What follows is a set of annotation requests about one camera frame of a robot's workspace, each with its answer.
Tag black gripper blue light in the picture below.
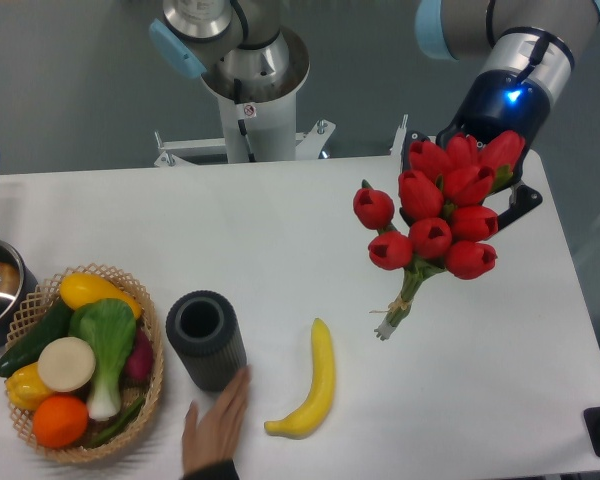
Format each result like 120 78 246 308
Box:
398 70 551 232

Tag red tulip bouquet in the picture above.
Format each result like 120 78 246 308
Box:
353 130 526 340

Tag dark sleeve forearm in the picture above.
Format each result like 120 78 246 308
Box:
182 460 240 480

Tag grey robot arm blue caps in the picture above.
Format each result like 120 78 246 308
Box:
149 1 600 161

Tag bare human hand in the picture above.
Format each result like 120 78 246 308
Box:
181 367 251 475

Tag yellow banana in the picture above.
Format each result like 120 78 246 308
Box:
264 318 336 439

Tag dark grey ribbed vase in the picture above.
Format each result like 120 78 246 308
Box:
166 290 247 392

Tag purple red radish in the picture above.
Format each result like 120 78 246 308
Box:
124 328 154 382

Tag green bok choy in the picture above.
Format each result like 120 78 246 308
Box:
69 298 136 421

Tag yellow squash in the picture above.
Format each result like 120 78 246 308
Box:
59 272 143 320

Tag green bean pod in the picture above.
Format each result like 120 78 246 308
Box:
85 397 145 449

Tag dark green cucumber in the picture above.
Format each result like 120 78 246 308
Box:
0 299 73 378

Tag cream round disc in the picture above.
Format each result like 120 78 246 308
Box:
37 337 96 393

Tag orange fruit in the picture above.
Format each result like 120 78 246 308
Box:
33 394 89 449

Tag yellow bell pepper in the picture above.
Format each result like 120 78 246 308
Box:
5 362 55 411

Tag white metal base frame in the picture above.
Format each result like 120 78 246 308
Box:
153 114 409 167

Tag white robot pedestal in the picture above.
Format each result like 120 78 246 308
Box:
217 93 296 164

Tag black base cable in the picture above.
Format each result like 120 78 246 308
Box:
232 78 257 164

